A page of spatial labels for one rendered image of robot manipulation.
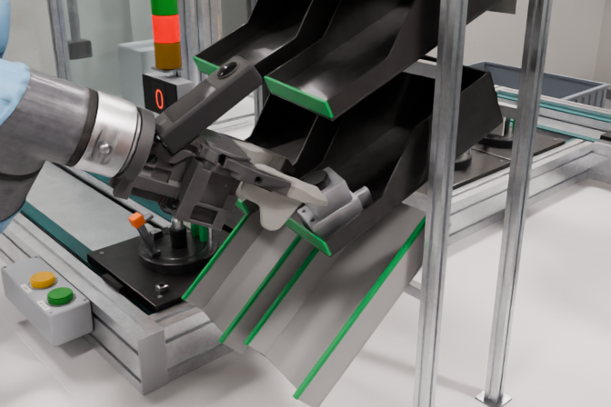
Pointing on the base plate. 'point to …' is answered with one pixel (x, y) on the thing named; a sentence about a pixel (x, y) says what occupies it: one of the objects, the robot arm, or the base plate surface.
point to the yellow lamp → (167, 55)
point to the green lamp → (164, 1)
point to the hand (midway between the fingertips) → (305, 178)
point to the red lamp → (165, 28)
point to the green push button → (60, 295)
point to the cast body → (347, 209)
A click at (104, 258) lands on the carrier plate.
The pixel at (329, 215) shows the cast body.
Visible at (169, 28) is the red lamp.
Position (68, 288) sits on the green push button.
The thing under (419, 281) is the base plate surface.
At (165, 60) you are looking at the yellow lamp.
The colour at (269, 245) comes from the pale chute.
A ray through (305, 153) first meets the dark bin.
